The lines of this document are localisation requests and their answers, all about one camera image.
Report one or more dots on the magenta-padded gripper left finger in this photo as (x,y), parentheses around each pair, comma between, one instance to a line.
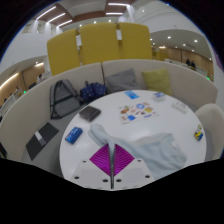
(101,158)

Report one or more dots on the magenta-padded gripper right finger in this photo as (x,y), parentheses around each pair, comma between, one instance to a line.
(122,158)

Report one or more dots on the light blue towel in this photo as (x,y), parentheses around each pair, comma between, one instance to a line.
(156,150)

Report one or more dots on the blue rectangular box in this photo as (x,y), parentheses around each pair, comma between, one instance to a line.
(73,135)

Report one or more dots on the black wallet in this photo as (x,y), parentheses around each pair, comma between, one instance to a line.
(89,113)

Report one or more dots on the colourful sticker sheet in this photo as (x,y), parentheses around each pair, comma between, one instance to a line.
(138,112)

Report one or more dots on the dark grey laptop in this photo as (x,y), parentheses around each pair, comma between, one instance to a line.
(48,133)

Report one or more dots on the blue card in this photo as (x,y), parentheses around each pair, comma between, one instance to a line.
(131,94)

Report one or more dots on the dark blue bag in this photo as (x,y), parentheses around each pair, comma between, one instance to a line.
(92,91)

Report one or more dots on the grey backpack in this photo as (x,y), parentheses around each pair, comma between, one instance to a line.
(63,98)

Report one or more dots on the small white and blue box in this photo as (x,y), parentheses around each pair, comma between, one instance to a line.
(159,96)

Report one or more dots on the white flat box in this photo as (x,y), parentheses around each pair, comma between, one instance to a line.
(179,107)

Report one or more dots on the grey cushion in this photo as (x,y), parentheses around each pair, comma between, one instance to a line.
(122,81)

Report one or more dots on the yellow-green cushion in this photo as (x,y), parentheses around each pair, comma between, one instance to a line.
(156,81)

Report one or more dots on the curved beige sofa bench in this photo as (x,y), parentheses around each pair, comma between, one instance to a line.
(26,106)

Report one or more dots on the yellow acoustic panel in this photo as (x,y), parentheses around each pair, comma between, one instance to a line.
(99,43)
(136,40)
(62,53)

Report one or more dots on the person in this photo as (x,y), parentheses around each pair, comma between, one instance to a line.
(188,62)
(193,65)

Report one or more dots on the ceiling lights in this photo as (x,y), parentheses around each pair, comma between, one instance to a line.
(115,4)

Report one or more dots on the purple wall poster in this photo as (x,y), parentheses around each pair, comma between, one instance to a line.
(220,62)

